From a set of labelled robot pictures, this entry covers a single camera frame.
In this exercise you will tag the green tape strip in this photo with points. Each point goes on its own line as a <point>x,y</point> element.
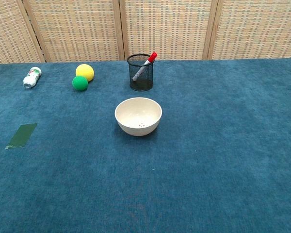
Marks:
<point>22,136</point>

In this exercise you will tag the cream ceramic bowl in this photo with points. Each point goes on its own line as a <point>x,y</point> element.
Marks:
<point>138,116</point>

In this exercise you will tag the blue table cloth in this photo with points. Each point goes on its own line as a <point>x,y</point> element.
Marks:
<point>145,157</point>

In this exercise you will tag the black mesh pen holder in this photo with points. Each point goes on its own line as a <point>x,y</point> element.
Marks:
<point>141,75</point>

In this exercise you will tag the red capped marker pen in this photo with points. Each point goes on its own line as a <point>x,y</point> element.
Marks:
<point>145,65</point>

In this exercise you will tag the green foam ball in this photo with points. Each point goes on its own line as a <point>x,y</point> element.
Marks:
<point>80,83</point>

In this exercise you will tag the yellow foam ball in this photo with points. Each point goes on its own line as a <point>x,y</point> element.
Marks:
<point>85,71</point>

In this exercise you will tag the woven folding screen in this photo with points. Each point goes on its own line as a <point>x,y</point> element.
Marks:
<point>145,29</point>

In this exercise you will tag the white plastic bottle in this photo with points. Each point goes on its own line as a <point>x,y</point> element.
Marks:
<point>32,77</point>

